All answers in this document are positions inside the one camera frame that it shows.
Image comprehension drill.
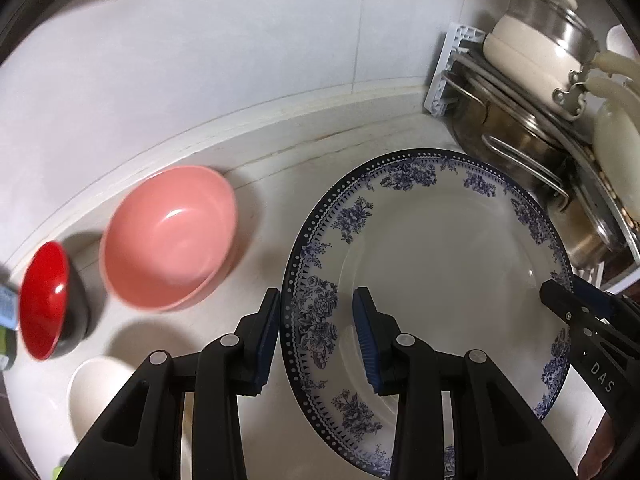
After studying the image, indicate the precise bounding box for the green dish soap bottle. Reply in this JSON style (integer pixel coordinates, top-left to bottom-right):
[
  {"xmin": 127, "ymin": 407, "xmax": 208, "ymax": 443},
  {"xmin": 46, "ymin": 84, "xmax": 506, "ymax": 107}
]
[{"xmin": 0, "ymin": 327, "xmax": 18, "ymax": 373}]

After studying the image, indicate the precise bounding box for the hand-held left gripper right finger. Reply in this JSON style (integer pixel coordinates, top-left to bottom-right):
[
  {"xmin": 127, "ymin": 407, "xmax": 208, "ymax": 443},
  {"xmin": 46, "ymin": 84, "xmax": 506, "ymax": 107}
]
[{"xmin": 351, "ymin": 286, "xmax": 581, "ymax": 480}]

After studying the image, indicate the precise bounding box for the pink bowl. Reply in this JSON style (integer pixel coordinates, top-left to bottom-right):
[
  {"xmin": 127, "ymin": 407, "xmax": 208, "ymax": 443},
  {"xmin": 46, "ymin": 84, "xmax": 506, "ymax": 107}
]
[{"xmin": 99, "ymin": 165, "xmax": 238, "ymax": 312}]

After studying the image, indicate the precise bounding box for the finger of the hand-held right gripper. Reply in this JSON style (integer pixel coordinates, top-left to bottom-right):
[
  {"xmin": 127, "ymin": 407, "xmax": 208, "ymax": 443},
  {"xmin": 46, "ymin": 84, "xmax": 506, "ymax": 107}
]
[
  {"xmin": 572, "ymin": 272, "xmax": 640, "ymax": 322},
  {"xmin": 540, "ymin": 280, "xmax": 601, "ymax": 342}
]

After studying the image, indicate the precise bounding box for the cream ceramic teapot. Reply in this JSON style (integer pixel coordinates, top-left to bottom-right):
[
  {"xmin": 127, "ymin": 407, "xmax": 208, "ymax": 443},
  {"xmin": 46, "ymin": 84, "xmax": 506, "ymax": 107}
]
[{"xmin": 590, "ymin": 25, "xmax": 640, "ymax": 201}]

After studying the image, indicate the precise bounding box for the red and black bowl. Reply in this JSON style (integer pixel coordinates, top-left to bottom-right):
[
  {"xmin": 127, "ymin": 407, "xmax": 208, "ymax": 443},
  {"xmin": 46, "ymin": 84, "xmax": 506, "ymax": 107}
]
[{"xmin": 18, "ymin": 241, "xmax": 91, "ymax": 361}]

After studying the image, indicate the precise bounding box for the person's right hand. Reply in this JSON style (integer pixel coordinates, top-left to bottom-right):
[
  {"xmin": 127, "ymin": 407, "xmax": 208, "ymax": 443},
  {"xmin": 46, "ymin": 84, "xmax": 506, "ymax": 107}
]
[{"xmin": 577, "ymin": 412, "xmax": 616, "ymax": 480}]

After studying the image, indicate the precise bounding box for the wide steel pot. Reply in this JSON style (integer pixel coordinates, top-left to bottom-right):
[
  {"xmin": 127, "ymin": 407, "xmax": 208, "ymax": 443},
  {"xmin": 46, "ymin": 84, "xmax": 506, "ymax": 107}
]
[{"xmin": 442, "ymin": 67, "xmax": 571, "ymax": 196}]

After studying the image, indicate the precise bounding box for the cream white bowl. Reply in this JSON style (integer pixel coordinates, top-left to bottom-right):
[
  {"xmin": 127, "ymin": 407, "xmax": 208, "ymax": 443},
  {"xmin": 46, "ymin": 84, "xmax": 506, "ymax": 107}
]
[{"xmin": 68, "ymin": 355, "xmax": 193, "ymax": 461}]

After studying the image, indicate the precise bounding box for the small steel pot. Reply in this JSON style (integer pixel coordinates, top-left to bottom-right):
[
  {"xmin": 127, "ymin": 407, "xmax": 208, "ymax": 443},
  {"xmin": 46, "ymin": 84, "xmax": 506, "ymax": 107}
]
[{"xmin": 545, "ymin": 180, "xmax": 626, "ymax": 268}]

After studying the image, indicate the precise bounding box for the cream pot with glass lid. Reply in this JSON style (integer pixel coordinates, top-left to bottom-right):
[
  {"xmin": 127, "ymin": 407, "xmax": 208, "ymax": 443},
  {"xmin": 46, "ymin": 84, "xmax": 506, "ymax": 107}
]
[{"xmin": 482, "ymin": 0, "xmax": 601, "ymax": 121}]

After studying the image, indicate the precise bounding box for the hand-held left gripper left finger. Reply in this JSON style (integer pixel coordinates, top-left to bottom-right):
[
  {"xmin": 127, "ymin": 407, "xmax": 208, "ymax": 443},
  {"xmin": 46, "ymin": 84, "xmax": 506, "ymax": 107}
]
[{"xmin": 59, "ymin": 287, "xmax": 282, "ymax": 480}]

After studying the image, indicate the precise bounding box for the white pot rack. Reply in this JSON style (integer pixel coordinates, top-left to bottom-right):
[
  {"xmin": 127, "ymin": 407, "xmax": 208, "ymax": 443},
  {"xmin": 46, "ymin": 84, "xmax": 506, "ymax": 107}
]
[{"xmin": 424, "ymin": 22, "xmax": 640, "ymax": 296}]

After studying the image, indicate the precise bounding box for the blue floral white plate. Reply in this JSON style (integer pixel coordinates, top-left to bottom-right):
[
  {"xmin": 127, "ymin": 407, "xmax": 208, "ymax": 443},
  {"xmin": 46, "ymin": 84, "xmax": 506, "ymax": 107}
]
[{"xmin": 280, "ymin": 148, "xmax": 574, "ymax": 478}]

